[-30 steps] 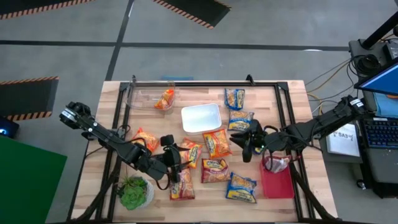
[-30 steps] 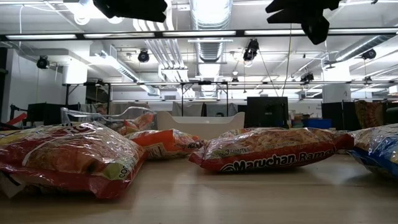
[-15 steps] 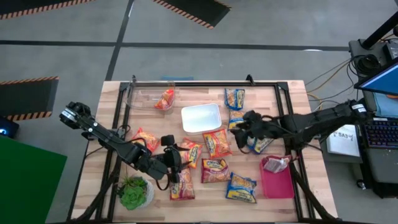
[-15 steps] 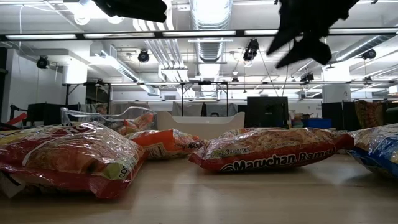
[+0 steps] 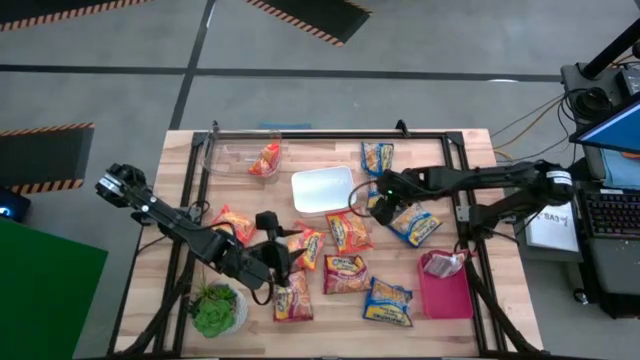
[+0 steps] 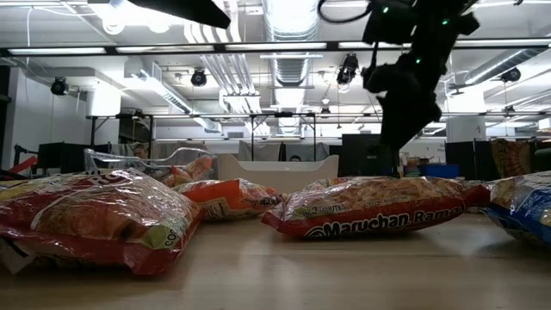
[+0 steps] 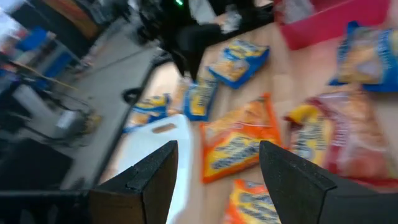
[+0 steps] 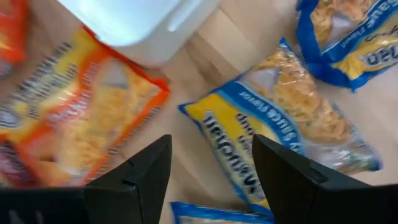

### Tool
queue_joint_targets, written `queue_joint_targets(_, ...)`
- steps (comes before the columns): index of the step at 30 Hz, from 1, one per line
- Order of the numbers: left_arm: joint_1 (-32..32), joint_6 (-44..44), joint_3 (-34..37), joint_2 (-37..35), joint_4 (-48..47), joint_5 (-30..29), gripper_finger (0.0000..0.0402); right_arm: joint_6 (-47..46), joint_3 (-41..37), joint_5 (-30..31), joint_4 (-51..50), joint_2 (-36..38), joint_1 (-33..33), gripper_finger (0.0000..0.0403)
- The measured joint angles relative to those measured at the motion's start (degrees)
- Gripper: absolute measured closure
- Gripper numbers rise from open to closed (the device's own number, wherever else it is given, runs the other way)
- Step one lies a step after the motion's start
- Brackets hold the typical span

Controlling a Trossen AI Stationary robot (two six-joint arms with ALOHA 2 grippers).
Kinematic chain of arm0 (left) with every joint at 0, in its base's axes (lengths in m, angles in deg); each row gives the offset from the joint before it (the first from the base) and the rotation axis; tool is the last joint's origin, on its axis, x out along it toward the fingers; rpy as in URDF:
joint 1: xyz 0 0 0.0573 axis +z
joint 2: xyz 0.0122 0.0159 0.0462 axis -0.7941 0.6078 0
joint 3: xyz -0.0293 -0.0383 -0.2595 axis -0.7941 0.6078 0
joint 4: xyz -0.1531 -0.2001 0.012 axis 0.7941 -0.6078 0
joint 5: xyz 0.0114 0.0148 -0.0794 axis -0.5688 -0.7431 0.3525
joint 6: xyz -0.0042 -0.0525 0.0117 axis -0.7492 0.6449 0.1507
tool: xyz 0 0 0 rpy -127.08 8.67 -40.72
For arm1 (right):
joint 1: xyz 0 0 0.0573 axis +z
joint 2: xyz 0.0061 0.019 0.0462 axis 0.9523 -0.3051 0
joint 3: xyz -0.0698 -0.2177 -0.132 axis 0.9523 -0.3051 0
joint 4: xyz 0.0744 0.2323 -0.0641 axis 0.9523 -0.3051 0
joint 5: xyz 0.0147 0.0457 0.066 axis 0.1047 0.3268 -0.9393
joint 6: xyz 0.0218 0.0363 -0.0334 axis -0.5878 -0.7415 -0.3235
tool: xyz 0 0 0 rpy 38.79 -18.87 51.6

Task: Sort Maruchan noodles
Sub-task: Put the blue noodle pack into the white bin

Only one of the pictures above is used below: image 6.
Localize orange Maruchan ramen pack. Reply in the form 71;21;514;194
171;177;285;223
161;155;216;189

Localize black ceiling spotlight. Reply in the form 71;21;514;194
500;67;523;84
190;67;208;88
50;76;70;96
336;53;361;86

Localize black partition panels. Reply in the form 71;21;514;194
445;139;492;181

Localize white plastic bin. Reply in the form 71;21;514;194
216;153;340;195

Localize black screen panel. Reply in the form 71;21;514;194
342;133;399;178

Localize blue Maruchan ramen pack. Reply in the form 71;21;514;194
480;170;551;249

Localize black metal scaffold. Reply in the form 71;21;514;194
85;111;551;163

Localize silver ventilation duct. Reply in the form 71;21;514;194
262;0;319;87

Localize clear plastic bin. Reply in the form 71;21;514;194
84;146;219;182

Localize blue storage bin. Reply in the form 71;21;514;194
419;164;461;180

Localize red Maruchan ramen pack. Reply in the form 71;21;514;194
261;175;492;240
0;167;206;276

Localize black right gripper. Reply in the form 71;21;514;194
363;42;453;150

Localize orange patterned tapestry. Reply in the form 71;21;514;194
490;138;535;178

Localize black cabinet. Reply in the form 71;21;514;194
36;141;113;173

